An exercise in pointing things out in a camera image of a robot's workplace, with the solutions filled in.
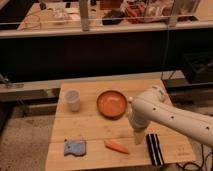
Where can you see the black white striped block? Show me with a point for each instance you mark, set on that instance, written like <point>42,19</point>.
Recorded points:
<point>154,150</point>

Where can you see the blue sponge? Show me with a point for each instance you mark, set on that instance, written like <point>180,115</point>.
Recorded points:
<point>75,147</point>

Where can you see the orange bowl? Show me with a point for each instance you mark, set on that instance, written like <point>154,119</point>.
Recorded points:
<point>111,104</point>

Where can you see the red cloth item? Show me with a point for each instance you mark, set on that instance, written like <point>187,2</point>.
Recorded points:
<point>135,13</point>

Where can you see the black bag on desk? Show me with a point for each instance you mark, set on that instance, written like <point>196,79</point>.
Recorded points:
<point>113,17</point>

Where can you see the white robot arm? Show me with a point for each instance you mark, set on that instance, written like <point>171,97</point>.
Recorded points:
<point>149,106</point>

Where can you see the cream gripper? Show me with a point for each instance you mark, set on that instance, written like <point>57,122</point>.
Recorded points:
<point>138,137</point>

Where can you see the white ceramic cup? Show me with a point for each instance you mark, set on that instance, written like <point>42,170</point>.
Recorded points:
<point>72,99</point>

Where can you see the metal vertical post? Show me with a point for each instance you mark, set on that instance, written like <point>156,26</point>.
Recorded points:
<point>83,8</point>

